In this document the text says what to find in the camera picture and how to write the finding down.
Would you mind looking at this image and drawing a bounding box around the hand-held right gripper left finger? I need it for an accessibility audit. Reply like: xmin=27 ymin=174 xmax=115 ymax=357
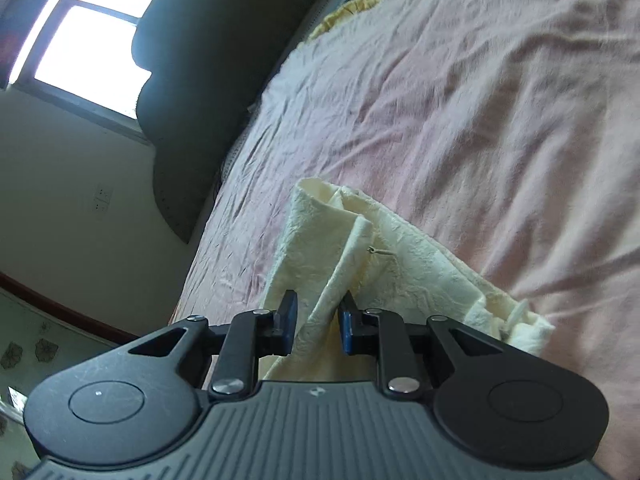
xmin=127 ymin=289 xmax=300 ymax=401

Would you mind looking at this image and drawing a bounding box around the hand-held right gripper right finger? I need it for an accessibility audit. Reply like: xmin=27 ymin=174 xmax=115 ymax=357
xmin=337 ymin=292 xmax=507 ymax=396

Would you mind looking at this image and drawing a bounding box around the white blanket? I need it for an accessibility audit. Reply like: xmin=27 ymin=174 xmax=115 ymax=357
xmin=260 ymin=176 xmax=557 ymax=383

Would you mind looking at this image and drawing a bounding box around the pink bed sheet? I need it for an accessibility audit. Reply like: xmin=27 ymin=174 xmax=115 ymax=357
xmin=170 ymin=0 xmax=640 ymax=480

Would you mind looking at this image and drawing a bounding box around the flower print wardrobe door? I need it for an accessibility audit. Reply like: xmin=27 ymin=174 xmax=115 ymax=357
xmin=0 ymin=287 xmax=121 ymax=480

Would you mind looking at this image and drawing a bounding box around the dark scalloped headboard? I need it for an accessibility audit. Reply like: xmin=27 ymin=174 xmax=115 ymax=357
xmin=131 ymin=0 xmax=332 ymax=245

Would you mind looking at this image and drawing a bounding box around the yellow blanket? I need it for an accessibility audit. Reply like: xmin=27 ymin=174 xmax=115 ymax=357
xmin=306 ymin=0 xmax=426 ymax=42

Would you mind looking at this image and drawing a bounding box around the bright window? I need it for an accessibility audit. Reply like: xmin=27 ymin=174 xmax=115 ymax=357
xmin=10 ymin=0 xmax=193 ymax=121

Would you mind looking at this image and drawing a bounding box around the reddish brown wooden frame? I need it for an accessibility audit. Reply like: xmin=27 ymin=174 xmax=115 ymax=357
xmin=0 ymin=271 xmax=139 ymax=346

